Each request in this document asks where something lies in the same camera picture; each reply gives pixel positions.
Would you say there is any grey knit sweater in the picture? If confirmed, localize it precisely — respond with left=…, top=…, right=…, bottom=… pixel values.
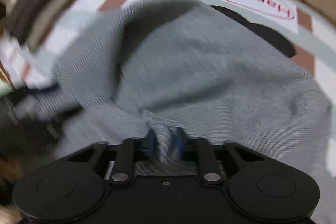
left=44, top=0, right=333, bottom=222

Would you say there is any checkered fleece blanket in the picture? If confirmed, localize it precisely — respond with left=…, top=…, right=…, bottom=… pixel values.
left=1, top=0, right=335, bottom=100

